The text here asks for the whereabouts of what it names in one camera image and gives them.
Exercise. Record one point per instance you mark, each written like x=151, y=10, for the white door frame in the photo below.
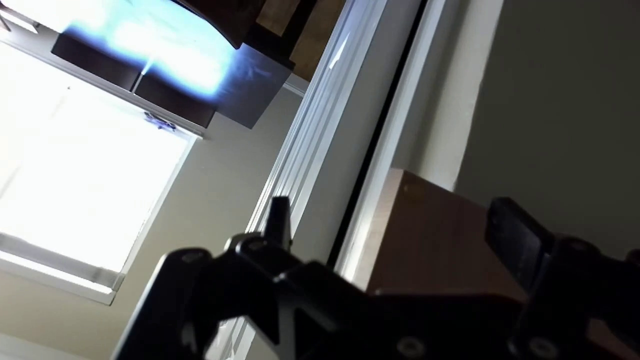
x=360, y=125

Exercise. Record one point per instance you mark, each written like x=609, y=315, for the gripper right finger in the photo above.
x=575, y=280

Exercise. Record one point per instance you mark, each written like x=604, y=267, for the dark wooden table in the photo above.
x=165, y=90

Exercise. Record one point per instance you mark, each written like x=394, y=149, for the brown wooden cabinet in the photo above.
x=440, y=240

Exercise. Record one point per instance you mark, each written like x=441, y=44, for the bright window with white frame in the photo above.
x=75, y=165

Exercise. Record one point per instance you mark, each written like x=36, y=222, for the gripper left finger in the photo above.
x=190, y=295

